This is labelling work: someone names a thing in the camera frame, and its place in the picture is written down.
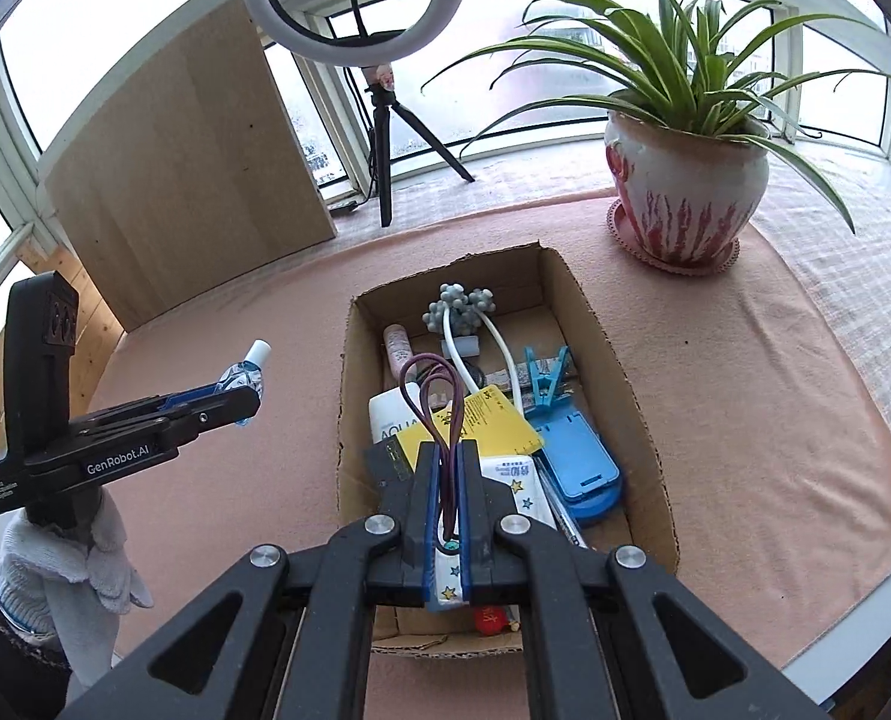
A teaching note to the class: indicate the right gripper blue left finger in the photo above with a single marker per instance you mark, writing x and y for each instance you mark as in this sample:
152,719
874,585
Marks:
420,524

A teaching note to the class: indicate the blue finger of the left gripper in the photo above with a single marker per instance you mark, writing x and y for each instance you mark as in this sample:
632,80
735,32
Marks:
192,394
114,443

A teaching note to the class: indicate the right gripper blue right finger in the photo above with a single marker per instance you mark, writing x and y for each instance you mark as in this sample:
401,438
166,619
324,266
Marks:
482,502

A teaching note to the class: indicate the blue eye drop bottle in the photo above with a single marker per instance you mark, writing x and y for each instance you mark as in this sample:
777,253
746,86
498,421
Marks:
242,385

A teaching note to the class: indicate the white patterned tissue pack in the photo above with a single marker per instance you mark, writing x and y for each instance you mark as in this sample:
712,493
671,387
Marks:
448,586

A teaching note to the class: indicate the yellow black card package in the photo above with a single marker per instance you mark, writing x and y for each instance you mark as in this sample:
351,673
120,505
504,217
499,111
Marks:
489,419

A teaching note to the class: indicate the red cartoon figurine toy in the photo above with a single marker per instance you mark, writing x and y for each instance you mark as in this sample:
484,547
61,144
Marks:
494,620

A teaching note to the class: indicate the monogram patterned lighter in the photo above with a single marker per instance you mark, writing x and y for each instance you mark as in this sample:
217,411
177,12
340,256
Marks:
543,366

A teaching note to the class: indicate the white blue sunscreen tube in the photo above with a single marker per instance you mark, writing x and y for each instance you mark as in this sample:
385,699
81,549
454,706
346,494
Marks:
391,411

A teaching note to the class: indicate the blue plastic clip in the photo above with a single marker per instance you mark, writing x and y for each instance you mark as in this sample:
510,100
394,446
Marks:
546,383

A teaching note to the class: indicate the white usb charger plug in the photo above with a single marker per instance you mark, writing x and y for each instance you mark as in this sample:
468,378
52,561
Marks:
465,346

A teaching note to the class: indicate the pink spray bottle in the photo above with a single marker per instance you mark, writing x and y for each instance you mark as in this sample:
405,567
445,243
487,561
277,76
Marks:
398,351

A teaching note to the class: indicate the white beaded head massager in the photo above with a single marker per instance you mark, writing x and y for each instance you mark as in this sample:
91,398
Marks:
459,313

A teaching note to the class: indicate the black clear gel pen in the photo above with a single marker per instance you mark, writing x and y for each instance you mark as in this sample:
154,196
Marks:
564,520

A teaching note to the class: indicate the left white gloved hand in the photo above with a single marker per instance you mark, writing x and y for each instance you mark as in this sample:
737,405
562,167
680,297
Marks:
68,592

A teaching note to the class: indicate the cardboard box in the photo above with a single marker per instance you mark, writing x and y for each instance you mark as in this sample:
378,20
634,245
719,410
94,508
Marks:
542,305

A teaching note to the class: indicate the wooden board panel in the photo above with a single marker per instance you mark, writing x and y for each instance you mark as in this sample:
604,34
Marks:
181,170

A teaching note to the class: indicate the pink mat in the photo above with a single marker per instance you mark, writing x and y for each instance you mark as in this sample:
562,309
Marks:
777,461

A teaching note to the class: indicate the red white flower pot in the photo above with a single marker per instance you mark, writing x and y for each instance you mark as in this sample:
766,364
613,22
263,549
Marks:
682,200

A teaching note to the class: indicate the green spider plant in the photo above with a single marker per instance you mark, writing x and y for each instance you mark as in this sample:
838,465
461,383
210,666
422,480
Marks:
672,72

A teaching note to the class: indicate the white ring light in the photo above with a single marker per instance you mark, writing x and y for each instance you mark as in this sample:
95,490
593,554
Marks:
364,49

